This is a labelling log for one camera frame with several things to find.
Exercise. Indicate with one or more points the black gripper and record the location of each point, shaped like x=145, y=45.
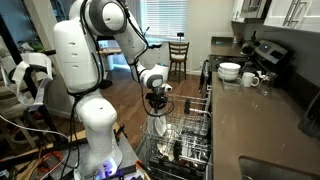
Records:
x=157, y=99

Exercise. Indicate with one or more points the white round plate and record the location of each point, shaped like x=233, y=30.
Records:
x=160, y=126

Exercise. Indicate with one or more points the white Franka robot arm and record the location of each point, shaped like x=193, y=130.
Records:
x=86, y=50

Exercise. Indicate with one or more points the white plate in rack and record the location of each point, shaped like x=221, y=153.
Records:
x=150, y=126

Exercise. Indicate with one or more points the steel bowl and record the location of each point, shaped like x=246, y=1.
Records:
x=171, y=133

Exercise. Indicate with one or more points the black bowl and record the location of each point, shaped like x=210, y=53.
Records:
x=177, y=150

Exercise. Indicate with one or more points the black clamp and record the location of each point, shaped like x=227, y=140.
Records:
x=119, y=130

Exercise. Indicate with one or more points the brown wooden chair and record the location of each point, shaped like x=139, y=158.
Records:
x=178, y=56

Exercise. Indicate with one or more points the white ceramic bowl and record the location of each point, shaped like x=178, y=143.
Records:
x=230, y=66
x=228, y=79
x=228, y=75

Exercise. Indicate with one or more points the clear glass dish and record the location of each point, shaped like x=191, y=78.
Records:
x=231, y=87

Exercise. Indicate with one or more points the green potted plant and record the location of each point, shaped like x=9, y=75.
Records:
x=146, y=32

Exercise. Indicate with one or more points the white window blinds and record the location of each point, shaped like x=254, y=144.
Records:
x=163, y=18

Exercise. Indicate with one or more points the white mug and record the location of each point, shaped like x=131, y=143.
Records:
x=248, y=80

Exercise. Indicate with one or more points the dark bottle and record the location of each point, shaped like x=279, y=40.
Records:
x=254, y=36

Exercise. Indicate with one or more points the steel kitchen sink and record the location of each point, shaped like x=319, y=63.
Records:
x=266, y=170

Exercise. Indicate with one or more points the narrow white cabinet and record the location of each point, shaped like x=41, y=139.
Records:
x=237, y=10

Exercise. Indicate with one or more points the black steel stove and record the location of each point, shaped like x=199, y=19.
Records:
x=273, y=51

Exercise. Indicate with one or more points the steel microwave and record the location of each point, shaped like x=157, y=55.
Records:
x=255, y=8

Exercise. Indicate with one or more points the white upper cabinet door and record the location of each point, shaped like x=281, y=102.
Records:
x=311, y=15
x=276, y=11

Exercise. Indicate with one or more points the black stand pole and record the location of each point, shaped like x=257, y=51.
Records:
x=8, y=40

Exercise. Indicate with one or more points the small camera on tripod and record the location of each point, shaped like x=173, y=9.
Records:
x=180, y=34

